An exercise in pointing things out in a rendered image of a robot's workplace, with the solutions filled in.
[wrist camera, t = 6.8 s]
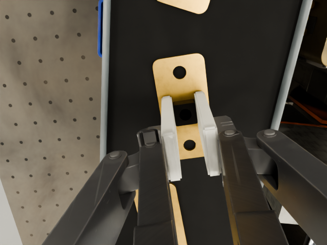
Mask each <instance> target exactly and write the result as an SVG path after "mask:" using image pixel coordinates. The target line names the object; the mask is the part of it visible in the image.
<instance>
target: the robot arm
mask: <svg viewBox="0 0 327 245"><path fill-rule="evenodd" d="M194 97H195V103H196V111H197V119H198V128H199V133H200V139H201V143H202V148H203V153H204V158H205V162H206V167H207V172H208V175H210V176H216V175H220V174H221V173H222V182H223V187H224V191H225V196H226V202H227V208H228V214H229V220H230V226H231V231H232V237H233V243H234V245H289V243H288V240H287V238H286V235H285V233H284V231H283V228H282V226H281V223H280V221H279V218H278V216H277V213H276V211H275V210H271V209H270V207H269V204H268V201H267V199H266V196H265V194H264V191H263V188H262V186H261V183H260V180H261V181H262V183H263V184H264V185H265V186H266V187H267V188H268V190H269V191H270V192H271V193H272V194H273V195H274V197H275V198H276V199H277V200H278V201H279V202H280V204H281V205H282V206H283V207H284V208H285V209H286V211H287V212H288V213H289V214H290V215H291V216H292V218H293V219H294V220H295V221H296V222H297V223H298V225H299V226H300V227H301V228H302V229H303V231H304V232H305V233H306V234H307V235H308V236H309V237H310V238H311V239H312V241H313V242H314V243H315V244H316V245H327V165H326V164H324V163H323V162H322V161H321V160H319V159H318V158H316V157H315V156H314V155H312V154H311V153H309V152H308V151H307V150H305V149H304V148H303V147H301V146H300V145H298V144H297V143H296V142H294V141H293V140H291V139H290V138H289V137H287V136H286V135H285V134H283V133H282V132H280V131H278V130H274V129H267V130H262V131H259V132H258V133H257V135H256V138H247V137H243V135H242V133H241V132H240V131H238V130H236V128H235V126H234V124H233V122H232V120H231V118H230V117H228V116H219V117H213V115H212V112H211V110H210V107H209V104H208V102H207V99H206V96H205V93H204V92H203V91H198V92H195V93H194ZM137 138H138V142H139V147H140V150H139V152H137V153H135V154H133V155H130V156H127V152H125V151H112V152H110V153H109V154H107V155H106V156H104V158H103V159H102V161H101V162H100V163H99V165H98V166H97V168H96V169H95V170H94V172H93V173H92V175H91V176H90V177H89V179H88V180H87V182H86V183H85V185H84V186H83V187H82V189H81V190H80V192H79V193H78V194H77V196H76V197H75V199H74V200H73V201H72V203H71V204H70V205H69V207H68V208H67V210H66V211H65V212H64V214H63V215H62V217H61V218H60V219H59V221H58V222H57V224H56V225H55V227H54V228H53V229H52V231H51V232H50V234H49V235H48V236H47V238H46V239H45V241H44V242H43V243H42V245H115V244H116V241H117V239H118V237H119V234H120V232H121V229H122V227H123V225H124V222H125V220H126V218H127V215H128V213H129V210H130V208H131V205H132V203H133V201H134V198H135V196H136V190H138V221H137V226H136V227H134V234H133V245H179V244H178V238H177V231H176V225H175V218H174V212H173V205H172V198H171V191H170V185H169V180H171V181H177V180H180V178H182V174H181V164H180V155H179V147H178V137H177V129H176V124H175V117H174V111H173V104H172V98H171V97H170V96H164V97H163V98H162V110H161V125H158V126H152V127H148V128H145V129H142V130H140V131H139V132H138V133H137ZM257 174H258V175H257Z"/></svg>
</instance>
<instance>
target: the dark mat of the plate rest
mask: <svg viewBox="0 0 327 245"><path fill-rule="evenodd" d="M302 1H303V0H210V2H209V5H208V8H207V10H206V11H205V12H204V13H202V14H196V13H193V12H190V11H187V10H183V9H181V8H178V7H174V6H171V5H168V4H165V3H162V2H159V1H157V0H111V18H110V51H109V97H108V129H107V154H109V153H110V152H112V151H125V152H127V156H130V155H133V154H135V153H137V152H139V150H140V147H139V142H138V138H137V133H138V132H139V131H140V130H142V129H145V128H148V127H152V126H158V125H161V114H160V108H159V102H158V96H157V91H156V85H155V79H154V73H153V63H154V61H155V60H157V59H159V58H165V57H172V56H178V55H184V54H190V53H199V54H201V55H202V56H203V58H204V62H205V71H206V81H207V90H208V99H209V107H210V110H211V112H212V115H213V117H219V116H228V117H230V118H231V120H232V122H233V124H234V126H235V128H236V130H238V131H240V132H241V133H242V135H243V137H247V138H256V135H257V133H258V132H259V131H262V130H267V129H270V126H271V123H272V119H273V114H274V110H275V106H276V102H277V98H278V94H279V91H280V87H281V83H282V79H283V75H284V71H285V67H286V63H287V60H288V56H289V52H290V48H291V43H292V39H293V35H294V32H295V28H296V24H297V20H298V16H299V12H300V8H301V4H302ZM180 164H181V174H182V178H180V180H177V181H171V180H169V182H171V183H173V184H175V186H176V190H177V195H178V200H179V205H180V210H181V215H182V222H183V227H184V232H185V236H186V241H187V245H234V243H233V237H232V231H231V226H230V220H229V214H228V208H227V202H226V196H225V191H224V187H223V182H222V173H221V174H220V175H216V176H210V175H208V172H207V167H206V162H205V158H204V157H195V158H187V159H180ZM137 221H138V212H137V209H136V205H135V201H133V203H132V205H131V208H130V210H129V213H128V215H127V218H126V220H125V222H124V225H123V227H122V229H121V232H120V234H119V237H118V239H117V241H116V244H115V245H133V234H134V227H136V226H137Z"/></svg>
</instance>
